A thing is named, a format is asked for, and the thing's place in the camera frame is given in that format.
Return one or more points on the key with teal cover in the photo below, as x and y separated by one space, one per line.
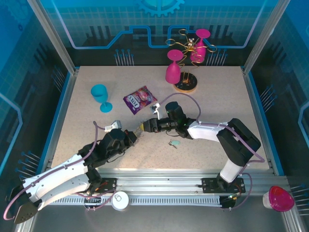
176 143

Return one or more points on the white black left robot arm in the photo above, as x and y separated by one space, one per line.
55 171

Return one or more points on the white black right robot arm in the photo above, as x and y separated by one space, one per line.
205 130

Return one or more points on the purple Fox's candy bag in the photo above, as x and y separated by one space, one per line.
140 99

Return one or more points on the blue plastic wine glass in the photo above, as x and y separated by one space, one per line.
99 95

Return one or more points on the pink plastic wine glass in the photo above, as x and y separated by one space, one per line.
172 71
199 49

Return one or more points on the white tin can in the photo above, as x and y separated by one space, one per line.
120 200

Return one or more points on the white cup with pink lid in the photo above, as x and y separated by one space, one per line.
280 199

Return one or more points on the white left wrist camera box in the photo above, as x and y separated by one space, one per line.
116 125

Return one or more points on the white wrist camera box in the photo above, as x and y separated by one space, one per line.
155 108
116 125

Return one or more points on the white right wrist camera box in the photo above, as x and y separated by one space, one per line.
155 108

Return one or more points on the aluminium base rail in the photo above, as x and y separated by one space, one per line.
157 181

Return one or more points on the aluminium frame post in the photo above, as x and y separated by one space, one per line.
263 36
53 36

